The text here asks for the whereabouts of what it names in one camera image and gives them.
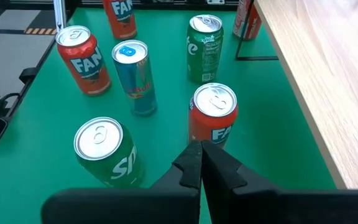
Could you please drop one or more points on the silver aluminium post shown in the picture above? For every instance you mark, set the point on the silver aluminium post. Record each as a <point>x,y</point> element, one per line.
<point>59,15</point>

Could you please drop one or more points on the black frame clamp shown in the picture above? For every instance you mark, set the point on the black frame clamp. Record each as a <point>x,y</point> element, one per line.
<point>28,74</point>

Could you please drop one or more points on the silver metal bracket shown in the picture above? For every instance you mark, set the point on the silver metal bracket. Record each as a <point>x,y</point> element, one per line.
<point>215,2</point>

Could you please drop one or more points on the wooden shelf with black legs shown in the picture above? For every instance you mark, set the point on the wooden shelf with black legs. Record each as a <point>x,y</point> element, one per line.
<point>337,77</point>

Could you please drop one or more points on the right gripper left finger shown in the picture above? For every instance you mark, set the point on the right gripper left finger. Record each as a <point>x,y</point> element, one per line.
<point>154,205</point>

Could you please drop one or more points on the red Fanta can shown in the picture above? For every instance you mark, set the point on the red Fanta can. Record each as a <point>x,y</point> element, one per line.
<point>82,62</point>
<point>210,123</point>
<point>255,26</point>
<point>121,21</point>

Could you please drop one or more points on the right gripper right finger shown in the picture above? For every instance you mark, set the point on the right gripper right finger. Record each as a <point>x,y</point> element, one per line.
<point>259,205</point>

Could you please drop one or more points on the green Sprite can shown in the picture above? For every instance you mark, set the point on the green Sprite can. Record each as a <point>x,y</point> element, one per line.
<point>117,168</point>
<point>204,53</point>

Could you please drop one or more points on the blue Red Bull can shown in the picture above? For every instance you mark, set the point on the blue Red Bull can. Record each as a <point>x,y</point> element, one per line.
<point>135,81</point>

